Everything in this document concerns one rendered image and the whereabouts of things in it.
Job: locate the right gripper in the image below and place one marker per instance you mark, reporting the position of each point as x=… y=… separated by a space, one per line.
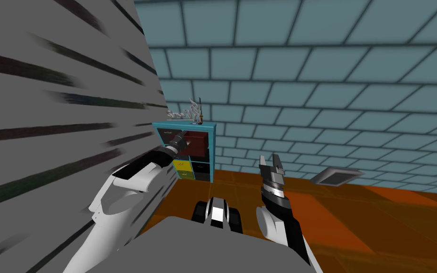
x=273 y=178

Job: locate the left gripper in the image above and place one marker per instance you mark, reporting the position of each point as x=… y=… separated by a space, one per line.
x=180 y=142

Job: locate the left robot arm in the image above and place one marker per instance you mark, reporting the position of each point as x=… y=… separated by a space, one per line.
x=127 y=197

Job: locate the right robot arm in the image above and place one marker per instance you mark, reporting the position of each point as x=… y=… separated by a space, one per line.
x=283 y=222

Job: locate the teal cube shelf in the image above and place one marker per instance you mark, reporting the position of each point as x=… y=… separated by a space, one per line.
x=199 y=151

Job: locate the grey flat vent panel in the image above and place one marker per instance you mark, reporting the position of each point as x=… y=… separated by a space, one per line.
x=336 y=177

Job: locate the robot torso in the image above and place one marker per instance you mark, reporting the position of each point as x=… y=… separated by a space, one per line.
x=203 y=250

